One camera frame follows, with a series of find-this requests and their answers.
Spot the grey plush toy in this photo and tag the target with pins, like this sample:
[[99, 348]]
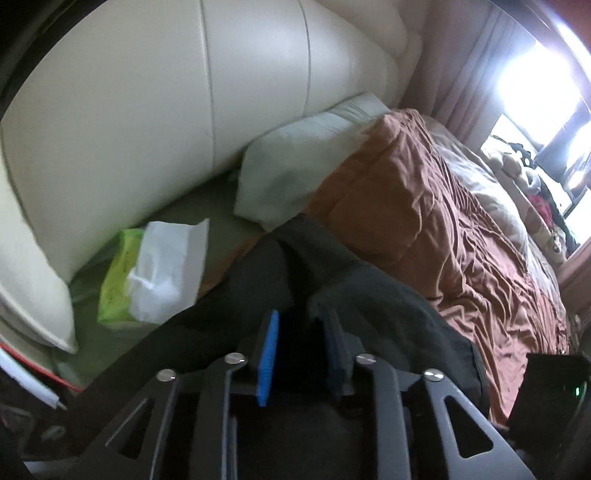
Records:
[[508, 164]]

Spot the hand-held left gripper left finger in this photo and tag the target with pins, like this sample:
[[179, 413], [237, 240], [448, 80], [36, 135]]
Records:
[[268, 355]]

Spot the green tissue pack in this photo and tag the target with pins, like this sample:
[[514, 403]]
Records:
[[115, 277]]

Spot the pink curtain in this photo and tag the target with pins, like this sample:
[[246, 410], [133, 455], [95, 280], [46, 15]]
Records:
[[475, 60]]

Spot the white tube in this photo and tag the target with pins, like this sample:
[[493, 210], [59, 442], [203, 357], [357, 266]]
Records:
[[27, 378]]

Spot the cream leather headboard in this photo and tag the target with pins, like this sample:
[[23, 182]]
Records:
[[138, 115]]

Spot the pale green pillow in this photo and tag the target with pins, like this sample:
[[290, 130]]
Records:
[[286, 170]]

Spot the green bed sheet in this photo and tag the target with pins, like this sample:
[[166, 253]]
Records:
[[92, 346]]

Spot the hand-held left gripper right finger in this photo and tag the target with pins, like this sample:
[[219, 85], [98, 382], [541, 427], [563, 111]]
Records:
[[333, 355]]

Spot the black pants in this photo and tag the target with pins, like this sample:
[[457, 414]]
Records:
[[369, 295]]

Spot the red cloth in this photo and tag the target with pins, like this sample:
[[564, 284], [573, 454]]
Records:
[[542, 207]]

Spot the brown blanket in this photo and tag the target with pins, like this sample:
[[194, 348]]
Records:
[[415, 221]]

